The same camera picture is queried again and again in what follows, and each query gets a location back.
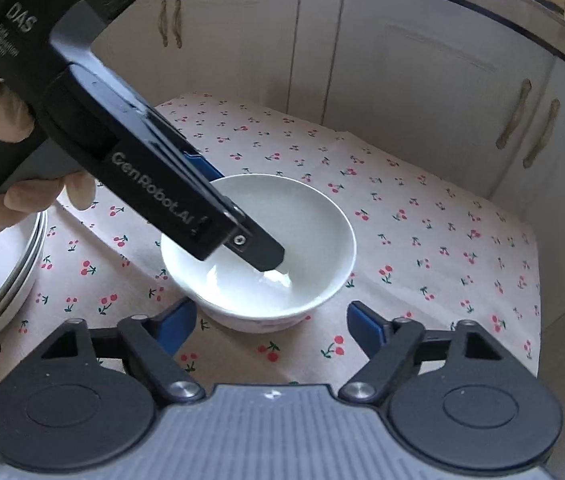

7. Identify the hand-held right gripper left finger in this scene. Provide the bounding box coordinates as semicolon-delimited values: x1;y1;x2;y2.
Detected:
40;297;206;404

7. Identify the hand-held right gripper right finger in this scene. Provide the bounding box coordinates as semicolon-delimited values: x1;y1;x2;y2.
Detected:
337;300;506;404

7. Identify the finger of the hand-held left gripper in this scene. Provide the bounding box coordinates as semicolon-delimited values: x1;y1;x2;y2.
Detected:
182;151;226;185
221;209;286;273

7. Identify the large white bowl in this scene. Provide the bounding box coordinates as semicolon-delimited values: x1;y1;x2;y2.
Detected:
160;173;358;334

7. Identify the person's left hand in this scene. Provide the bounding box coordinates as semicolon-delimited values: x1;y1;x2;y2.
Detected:
0;78;98;235

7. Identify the cherry print tablecloth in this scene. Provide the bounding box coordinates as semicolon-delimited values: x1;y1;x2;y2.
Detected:
0;92;543;397

